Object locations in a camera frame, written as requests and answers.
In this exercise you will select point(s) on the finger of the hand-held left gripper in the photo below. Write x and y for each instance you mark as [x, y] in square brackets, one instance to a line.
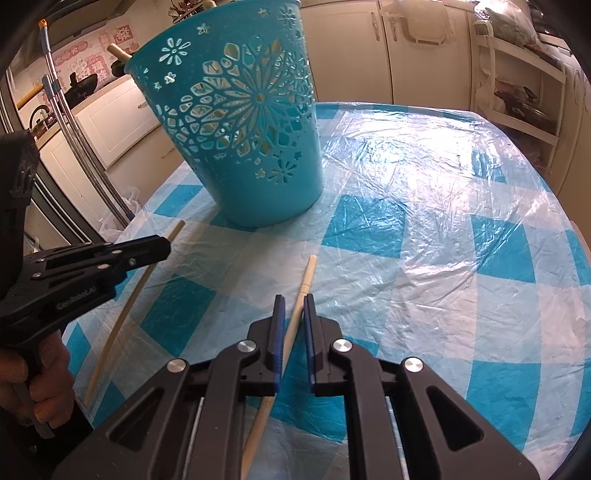
[150, 251]
[74, 256]

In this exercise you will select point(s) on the black wok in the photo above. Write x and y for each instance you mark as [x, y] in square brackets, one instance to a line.
[82, 86]

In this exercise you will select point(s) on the white shelf rack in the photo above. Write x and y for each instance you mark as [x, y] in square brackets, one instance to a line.
[556, 78]

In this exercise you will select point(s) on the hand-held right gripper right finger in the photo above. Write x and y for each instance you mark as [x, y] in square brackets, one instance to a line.
[311, 350]

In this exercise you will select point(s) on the person's left hand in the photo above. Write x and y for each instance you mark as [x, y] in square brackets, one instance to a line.
[53, 369]

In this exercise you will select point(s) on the cream wall cabinet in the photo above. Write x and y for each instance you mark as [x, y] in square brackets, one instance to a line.
[351, 55]

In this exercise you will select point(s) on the green bag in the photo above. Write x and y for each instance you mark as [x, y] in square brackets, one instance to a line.
[510, 23]

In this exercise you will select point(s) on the white panelled cabinet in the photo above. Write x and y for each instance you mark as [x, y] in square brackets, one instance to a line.
[115, 124]

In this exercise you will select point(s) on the cream side cabinet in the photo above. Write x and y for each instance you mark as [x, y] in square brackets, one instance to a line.
[575, 115]

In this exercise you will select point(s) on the pale wooden chopstick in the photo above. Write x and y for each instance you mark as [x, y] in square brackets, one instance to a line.
[305, 281]

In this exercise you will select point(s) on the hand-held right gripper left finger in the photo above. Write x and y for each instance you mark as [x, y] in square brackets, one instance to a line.
[277, 350]

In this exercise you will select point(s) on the chrome metal pole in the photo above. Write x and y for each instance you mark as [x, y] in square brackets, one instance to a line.
[69, 110]
[78, 152]

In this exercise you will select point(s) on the black pot on shelf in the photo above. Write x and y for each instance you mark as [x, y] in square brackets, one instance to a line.
[526, 110]

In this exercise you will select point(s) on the dark kettle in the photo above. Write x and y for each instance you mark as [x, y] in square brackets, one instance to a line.
[39, 119]

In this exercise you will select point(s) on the pink red wall poster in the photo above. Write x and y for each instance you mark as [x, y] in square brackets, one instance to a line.
[92, 50]

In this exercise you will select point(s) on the clear plastic bag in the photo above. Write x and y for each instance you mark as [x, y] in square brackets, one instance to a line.
[117, 212]

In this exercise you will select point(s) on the blue white checked tablecloth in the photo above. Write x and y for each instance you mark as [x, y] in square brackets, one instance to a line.
[438, 230]

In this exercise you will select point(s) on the teal perforated plastic basket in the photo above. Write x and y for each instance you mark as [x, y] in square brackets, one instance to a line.
[295, 194]

